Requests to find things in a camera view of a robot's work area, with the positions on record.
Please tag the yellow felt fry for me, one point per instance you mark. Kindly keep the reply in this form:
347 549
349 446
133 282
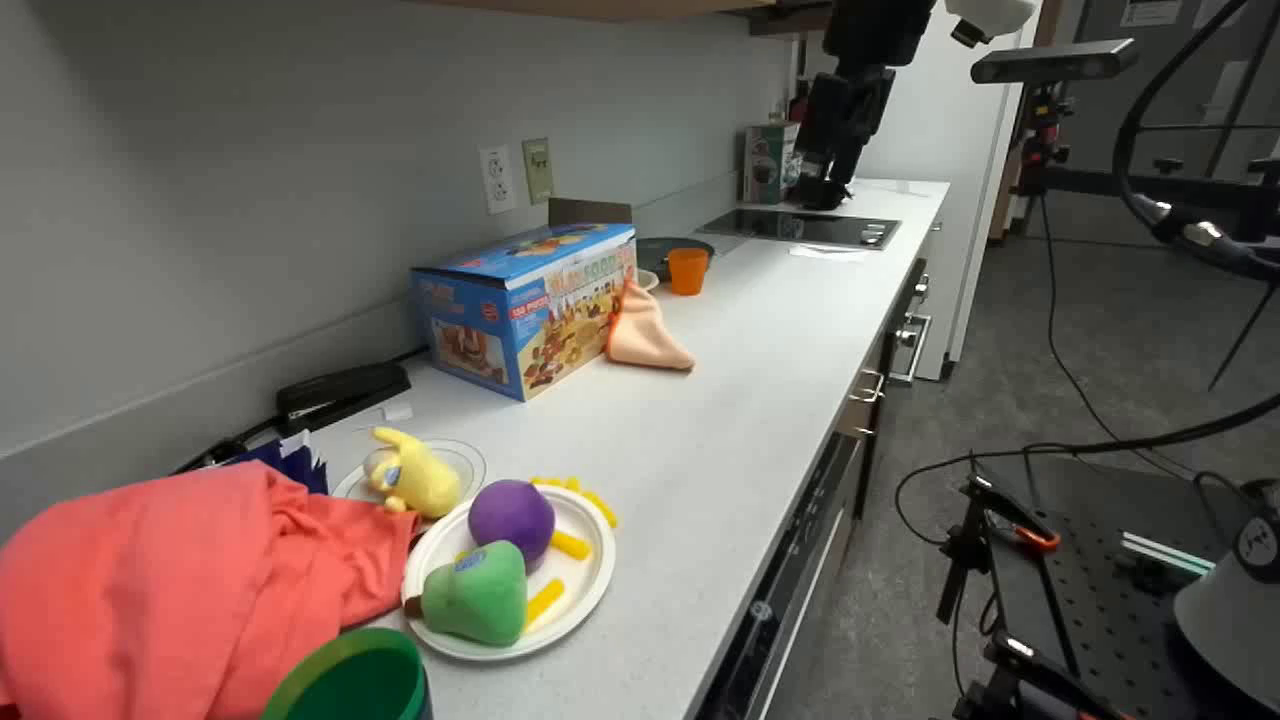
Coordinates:
571 546
544 603
585 498

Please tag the orange cloth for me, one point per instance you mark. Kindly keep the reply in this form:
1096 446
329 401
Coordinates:
644 341

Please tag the beige plate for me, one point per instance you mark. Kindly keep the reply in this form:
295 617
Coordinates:
651 276

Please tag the orange cup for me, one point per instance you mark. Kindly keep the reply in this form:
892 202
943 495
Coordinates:
684 275

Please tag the dark blue fabric item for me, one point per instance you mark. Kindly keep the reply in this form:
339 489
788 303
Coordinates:
301 467

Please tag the yellow plush toy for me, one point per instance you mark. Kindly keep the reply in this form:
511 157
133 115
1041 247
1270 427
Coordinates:
419 477

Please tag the black camera boom stand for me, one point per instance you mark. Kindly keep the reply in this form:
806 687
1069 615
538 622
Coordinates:
1132 186

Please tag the grey round base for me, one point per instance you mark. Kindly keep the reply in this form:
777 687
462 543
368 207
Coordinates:
1235 633

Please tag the white paper plate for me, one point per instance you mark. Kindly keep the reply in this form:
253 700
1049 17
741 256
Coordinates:
581 584

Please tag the dark brown flat board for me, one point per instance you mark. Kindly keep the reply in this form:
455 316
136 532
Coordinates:
585 208

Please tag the black depth camera bar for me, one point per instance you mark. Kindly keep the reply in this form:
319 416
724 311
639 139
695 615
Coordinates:
1054 60

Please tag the green bowl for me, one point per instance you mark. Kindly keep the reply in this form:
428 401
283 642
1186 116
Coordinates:
355 675

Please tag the black stapler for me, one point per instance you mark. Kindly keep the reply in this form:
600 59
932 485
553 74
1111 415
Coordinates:
341 391

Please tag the green plush pear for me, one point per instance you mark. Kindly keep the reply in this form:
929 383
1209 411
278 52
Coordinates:
479 596

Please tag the teal stick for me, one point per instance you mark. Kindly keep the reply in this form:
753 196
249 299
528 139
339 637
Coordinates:
1165 553

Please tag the colourful toy box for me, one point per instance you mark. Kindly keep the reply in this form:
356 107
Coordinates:
535 303

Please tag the white wall outlet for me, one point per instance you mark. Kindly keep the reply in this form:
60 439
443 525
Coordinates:
499 179

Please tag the black tripod with orange clamp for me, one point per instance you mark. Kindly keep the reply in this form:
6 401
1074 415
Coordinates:
992 532

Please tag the beige wall switch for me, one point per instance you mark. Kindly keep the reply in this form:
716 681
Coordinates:
538 169

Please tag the small clear plate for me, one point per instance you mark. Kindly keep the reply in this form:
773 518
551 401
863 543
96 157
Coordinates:
467 460

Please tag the coral red cloth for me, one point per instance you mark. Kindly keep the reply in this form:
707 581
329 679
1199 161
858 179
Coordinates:
163 584

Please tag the purple plush ball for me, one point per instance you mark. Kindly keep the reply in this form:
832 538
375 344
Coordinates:
511 518

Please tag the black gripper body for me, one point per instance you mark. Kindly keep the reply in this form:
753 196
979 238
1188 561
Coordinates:
843 122

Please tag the black perforated breadboard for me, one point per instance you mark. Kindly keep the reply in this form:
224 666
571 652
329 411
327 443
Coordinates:
1104 615

